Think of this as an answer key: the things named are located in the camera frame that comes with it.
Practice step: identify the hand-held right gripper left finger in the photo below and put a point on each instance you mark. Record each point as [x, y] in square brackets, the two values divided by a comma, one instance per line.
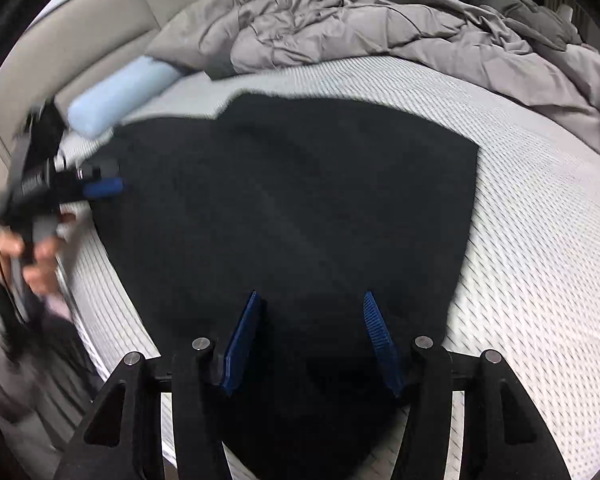
[242, 340]

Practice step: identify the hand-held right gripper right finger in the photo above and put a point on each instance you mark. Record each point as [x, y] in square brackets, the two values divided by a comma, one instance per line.
[380, 340]

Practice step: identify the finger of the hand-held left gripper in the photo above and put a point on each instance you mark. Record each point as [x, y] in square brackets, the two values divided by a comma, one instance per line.
[105, 187]

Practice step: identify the black pants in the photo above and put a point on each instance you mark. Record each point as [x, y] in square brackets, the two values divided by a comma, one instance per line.
[290, 210]

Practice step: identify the person's left hand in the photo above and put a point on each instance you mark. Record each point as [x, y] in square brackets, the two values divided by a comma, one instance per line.
[42, 265]

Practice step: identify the light blue pillow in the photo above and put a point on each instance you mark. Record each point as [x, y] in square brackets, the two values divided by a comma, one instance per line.
[120, 95]

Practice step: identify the beige headboard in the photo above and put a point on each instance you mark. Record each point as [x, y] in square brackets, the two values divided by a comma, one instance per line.
[80, 25]

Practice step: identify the person's dark clothing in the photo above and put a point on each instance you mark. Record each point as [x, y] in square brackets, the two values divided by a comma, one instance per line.
[25, 370]

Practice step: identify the grey duvet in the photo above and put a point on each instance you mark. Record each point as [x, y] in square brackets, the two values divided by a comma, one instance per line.
[355, 25]

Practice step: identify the dark grey jacket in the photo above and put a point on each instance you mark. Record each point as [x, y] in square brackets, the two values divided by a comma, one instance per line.
[510, 5]

